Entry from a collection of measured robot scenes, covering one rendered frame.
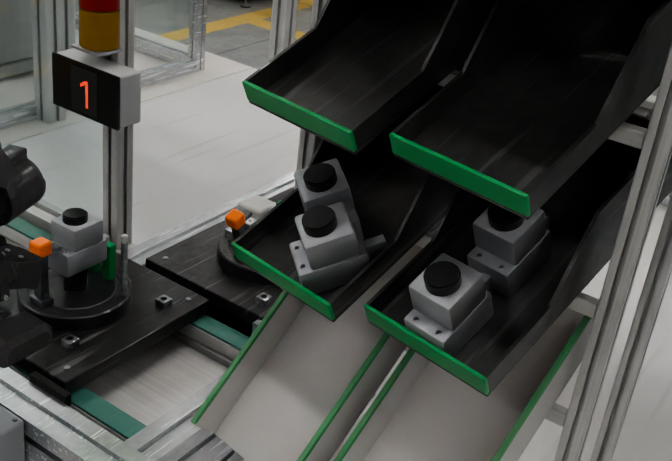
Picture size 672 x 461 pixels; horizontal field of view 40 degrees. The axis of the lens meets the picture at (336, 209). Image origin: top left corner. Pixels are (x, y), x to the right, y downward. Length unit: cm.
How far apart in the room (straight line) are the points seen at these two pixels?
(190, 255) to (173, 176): 50
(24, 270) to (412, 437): 42
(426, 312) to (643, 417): 65
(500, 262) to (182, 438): 41
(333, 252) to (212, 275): 50
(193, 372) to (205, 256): 20
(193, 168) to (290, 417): 97
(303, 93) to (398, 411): 32
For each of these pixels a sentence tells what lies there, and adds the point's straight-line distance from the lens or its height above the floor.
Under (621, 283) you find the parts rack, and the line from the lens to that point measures 81.
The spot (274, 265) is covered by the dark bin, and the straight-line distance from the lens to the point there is 87.
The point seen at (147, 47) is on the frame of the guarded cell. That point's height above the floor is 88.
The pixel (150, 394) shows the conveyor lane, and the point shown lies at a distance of 116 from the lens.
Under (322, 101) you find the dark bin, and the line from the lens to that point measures 79.
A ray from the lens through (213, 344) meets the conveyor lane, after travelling 121.
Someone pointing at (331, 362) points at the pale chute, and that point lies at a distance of 95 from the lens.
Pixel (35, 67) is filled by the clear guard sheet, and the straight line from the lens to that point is 139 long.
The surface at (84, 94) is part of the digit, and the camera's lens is 123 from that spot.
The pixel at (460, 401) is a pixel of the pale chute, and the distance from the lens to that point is 90.
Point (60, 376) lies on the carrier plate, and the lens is 110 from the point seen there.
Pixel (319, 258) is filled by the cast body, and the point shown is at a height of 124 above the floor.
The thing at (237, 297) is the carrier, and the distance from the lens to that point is 124.
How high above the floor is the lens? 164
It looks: 27 degrees down
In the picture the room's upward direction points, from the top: 7 degrees clockwise
